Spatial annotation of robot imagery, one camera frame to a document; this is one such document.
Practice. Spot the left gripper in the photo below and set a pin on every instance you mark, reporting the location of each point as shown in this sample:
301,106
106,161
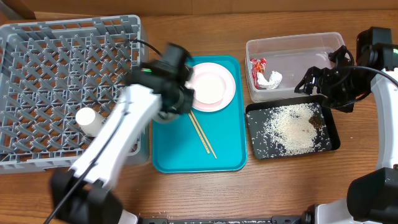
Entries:
185,104

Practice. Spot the wooden chopstick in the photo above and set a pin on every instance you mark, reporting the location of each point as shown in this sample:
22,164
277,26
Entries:
204,136
199,133

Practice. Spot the large white plate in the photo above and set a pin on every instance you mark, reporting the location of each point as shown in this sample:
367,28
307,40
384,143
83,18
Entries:
220,70

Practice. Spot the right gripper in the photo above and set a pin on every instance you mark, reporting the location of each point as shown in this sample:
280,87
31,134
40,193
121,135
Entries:
319,81

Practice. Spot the grey bowl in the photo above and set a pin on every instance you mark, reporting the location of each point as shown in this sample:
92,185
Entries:
165,117

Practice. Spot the red snack wrapper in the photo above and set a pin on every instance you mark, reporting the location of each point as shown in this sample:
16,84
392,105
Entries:
258,67

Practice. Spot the brown food scrap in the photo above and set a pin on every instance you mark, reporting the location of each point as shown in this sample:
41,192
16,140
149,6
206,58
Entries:
316,122

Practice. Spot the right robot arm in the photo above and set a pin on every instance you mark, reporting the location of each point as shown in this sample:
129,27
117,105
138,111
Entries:
371,198

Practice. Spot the small white bowl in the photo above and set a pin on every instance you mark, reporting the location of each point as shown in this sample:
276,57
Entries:
209,88

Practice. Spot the white tissue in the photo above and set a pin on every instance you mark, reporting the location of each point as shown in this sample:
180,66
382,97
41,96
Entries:
272,83

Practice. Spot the black tray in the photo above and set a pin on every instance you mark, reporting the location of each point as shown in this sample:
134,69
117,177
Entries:
329,121

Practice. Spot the grey dish rack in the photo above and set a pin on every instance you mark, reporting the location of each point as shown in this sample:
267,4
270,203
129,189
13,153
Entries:
50,70

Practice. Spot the white cup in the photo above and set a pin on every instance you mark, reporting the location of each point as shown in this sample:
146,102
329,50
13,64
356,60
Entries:
89,121

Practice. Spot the white rice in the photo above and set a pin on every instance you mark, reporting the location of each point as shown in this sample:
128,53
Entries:
284,131

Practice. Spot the teal plastic tray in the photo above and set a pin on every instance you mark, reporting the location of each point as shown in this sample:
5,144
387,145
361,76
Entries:
177,148

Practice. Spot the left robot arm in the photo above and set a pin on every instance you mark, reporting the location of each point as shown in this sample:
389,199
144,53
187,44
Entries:
83,193

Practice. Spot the clear plastic bin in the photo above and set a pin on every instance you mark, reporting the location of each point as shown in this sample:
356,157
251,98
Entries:
291,56

